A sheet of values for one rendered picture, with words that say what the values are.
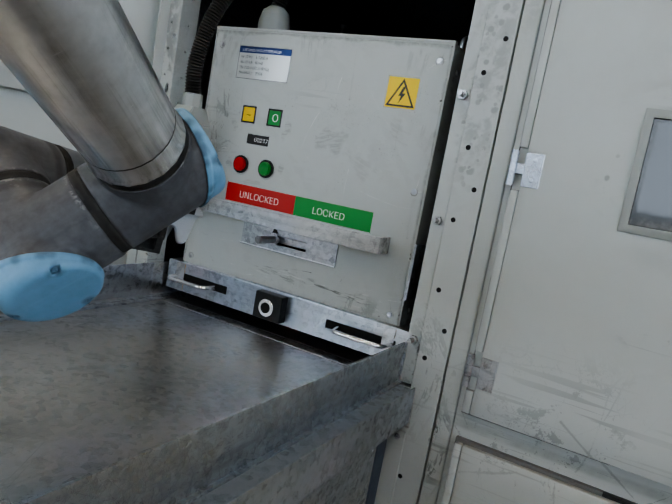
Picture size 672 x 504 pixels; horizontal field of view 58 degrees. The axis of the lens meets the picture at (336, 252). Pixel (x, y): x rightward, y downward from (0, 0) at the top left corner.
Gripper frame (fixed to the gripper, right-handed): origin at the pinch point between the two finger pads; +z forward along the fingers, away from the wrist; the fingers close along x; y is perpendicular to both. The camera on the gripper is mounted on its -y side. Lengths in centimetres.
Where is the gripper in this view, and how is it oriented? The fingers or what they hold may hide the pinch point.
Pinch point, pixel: (196, 208)
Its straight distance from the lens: 91.5
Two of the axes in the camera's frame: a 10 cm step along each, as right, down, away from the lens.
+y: -2.5, 9.7, -0.2
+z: 4.5, 1.3, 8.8
